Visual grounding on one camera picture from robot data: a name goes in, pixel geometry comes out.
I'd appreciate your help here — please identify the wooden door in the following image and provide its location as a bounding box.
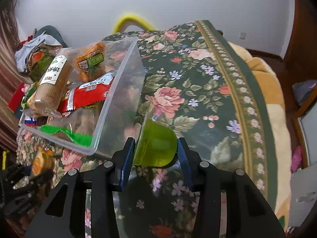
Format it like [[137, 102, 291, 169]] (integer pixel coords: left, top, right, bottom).
[[279, 0, 317, 80]]

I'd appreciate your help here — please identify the clear puffed snack packet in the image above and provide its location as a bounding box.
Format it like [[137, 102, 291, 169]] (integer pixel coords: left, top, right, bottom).
[[32, 151, 54, 177]]

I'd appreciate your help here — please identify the white cabinet with pink stickers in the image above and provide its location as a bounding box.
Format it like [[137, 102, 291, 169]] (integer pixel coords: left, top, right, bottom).
[[288, 109, 317, 228]]

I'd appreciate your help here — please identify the tan biscuit packet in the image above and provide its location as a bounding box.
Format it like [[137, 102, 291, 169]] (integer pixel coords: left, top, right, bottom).
[[47, 108, 102, 140]]

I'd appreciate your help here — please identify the pile of clothes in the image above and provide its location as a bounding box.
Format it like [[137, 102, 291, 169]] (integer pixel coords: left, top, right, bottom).
[[14, 25, 69, 80]]

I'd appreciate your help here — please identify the yellow foam tube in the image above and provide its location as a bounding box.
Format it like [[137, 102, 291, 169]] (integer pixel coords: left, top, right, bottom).
[[112, 12, 157, 33]]

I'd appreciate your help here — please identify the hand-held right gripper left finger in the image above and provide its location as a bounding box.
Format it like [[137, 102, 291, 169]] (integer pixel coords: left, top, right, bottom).
[[23, 137, 136, 238]]

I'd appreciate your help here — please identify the blue and white chip bag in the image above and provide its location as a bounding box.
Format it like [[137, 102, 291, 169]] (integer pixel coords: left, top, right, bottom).
[[23, 115, 38, 127]]

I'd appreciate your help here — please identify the floral blanket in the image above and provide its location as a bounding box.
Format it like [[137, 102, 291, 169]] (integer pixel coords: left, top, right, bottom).
[[15, 20, 276, 238]]

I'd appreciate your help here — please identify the grey cloth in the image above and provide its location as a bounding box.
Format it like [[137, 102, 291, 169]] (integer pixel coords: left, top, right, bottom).
[[292, 79, 317, 105]]

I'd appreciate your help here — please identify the red box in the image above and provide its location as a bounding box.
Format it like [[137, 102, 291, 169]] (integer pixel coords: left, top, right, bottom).
[[7, 82, 26, 112]]

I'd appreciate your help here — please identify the biscuit roll with white label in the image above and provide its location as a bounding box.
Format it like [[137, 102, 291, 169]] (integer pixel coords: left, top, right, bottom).
[[32, 55, 72, 117]]

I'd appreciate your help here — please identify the green jelly cup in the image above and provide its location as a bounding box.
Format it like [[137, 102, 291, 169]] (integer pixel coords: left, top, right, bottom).
[[133, 112, 178, 168]]

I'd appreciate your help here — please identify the red snack packet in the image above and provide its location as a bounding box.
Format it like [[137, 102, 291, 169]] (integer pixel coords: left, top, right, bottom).
[[58, 72, 117, 117]]

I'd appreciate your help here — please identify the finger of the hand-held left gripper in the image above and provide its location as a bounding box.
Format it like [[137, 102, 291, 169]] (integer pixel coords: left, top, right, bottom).
[[4, 188, 38, 217], [7, 165, 54, 187]]

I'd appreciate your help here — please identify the striped brown cloth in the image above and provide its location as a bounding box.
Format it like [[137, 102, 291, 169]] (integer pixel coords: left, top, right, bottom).
[[0, 7, 33, 150]]

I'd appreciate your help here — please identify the beige blanket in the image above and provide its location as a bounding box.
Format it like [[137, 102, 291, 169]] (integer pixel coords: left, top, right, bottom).
[[227, 41, 302, 230]]

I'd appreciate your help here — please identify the clear plastic box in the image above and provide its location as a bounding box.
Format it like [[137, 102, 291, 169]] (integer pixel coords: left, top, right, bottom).
[[18, 36, 147, 158]]

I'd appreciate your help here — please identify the green snack packet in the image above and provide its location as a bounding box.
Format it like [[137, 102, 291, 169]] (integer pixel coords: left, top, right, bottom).
[[40, 125, 94, 146]]

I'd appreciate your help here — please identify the pink cloth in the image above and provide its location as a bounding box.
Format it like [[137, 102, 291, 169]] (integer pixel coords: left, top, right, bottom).
[[291, 145, 303, 173]]

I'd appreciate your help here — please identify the orange cracker packet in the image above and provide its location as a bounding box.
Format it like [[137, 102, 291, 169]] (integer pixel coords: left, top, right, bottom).
[[70, 41, 107, 82]]

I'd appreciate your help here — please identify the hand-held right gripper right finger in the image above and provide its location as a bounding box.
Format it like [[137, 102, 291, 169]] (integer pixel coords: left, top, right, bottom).
[[177, 137, 287, 238]]

